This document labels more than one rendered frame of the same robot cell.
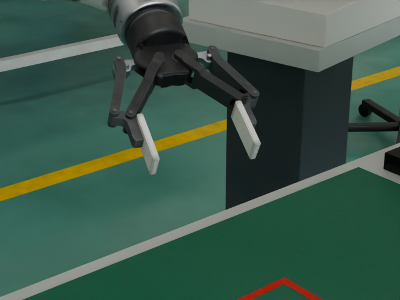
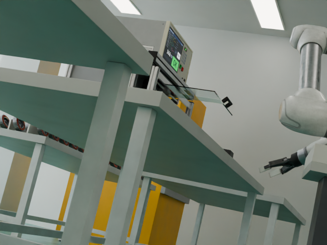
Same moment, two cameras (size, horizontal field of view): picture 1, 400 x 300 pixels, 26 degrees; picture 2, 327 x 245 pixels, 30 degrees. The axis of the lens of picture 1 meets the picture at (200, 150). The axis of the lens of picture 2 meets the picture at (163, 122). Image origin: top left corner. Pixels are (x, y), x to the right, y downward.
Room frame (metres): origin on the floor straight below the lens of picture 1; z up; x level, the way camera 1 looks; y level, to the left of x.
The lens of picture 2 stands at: (3.48, -2.21, 0.33)
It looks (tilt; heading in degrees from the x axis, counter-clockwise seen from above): 10 degrees up; 150
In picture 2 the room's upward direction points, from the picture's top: 13 degrees clockwise
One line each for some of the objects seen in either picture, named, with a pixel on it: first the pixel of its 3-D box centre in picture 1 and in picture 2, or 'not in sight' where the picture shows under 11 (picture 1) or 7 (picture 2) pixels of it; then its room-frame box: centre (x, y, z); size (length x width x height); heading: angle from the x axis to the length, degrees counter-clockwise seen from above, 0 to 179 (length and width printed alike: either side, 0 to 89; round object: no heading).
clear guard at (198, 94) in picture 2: not in sight; (199, 99); (0.86, -0.49, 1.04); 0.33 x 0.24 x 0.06; 39
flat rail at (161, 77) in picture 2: not in sight; (174, 90); (0.88, -0.67, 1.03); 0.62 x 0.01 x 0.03; 129
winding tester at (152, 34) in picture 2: not in sight; (143, 51); (0.70, -0.80, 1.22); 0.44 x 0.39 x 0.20; 129
